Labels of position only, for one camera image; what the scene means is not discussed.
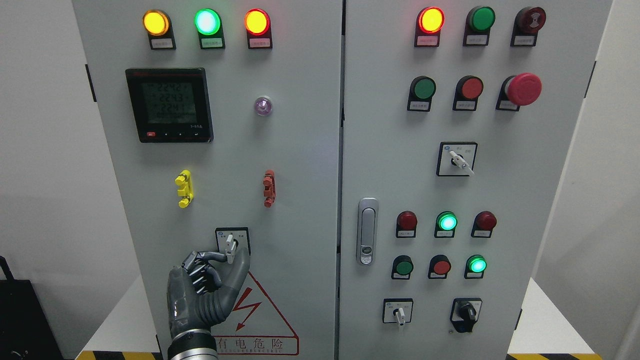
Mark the white rotary light switch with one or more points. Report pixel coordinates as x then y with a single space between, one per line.
231 239

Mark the green lit indicator light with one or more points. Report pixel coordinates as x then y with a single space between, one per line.
210 29

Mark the black bag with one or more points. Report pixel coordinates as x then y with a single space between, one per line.
25 333

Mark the dark red indicator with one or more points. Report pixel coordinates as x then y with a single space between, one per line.
406 225
483 225

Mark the black selector knob switch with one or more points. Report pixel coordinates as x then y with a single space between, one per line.
464 313

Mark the red lit indicator right door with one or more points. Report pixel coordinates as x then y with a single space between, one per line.
428 26

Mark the white rotary switch right upper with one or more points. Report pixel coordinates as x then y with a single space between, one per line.
456 159

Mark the red-rimmed orange indicator light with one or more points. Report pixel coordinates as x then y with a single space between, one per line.
258 29

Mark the white rotary switch bottom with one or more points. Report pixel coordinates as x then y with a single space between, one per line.
397 311

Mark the red push button lower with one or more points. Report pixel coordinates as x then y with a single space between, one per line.
439 267

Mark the silver black robot forearm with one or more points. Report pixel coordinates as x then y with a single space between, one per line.
195 344

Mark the grey electrical control cabinet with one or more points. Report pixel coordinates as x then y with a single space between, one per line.
338 75

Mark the grey robotic left hand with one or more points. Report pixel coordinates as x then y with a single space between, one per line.
198 297

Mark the silver cabinet door handle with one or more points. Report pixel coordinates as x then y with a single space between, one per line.
366 230

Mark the red terminal connector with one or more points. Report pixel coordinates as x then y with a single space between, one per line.
269 191

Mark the dark red buzzer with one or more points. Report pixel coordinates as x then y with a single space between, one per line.
527 24

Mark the yellow terminal connector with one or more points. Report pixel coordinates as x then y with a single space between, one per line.
185 190

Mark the red emergency stop button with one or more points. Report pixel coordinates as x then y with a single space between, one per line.
519 90

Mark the dark red indicator right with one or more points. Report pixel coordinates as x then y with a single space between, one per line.
483 225

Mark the green push button upper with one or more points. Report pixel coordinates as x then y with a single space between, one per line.
421 91

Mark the clear round lamp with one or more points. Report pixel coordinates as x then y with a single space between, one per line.
263 106

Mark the dark red indicator left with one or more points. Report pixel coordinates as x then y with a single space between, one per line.
406 225

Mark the green lit indicator middle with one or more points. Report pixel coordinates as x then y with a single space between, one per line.
445 225

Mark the red push button upper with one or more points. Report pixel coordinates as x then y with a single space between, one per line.
467 91

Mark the black digital power meter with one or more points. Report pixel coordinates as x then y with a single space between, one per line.
170 105

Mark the red electrical warning sticker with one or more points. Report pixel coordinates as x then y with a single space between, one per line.
255 326

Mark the red push button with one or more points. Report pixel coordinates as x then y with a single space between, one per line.
467 91
439 267

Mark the yellow indicator light top left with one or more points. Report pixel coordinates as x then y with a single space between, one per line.
159 30

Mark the green unlit indicator top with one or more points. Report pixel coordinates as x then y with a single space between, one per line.
478 24

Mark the green lit push button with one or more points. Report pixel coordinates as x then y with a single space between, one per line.
475 267

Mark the green push button lower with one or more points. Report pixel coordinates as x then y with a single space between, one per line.
402 267

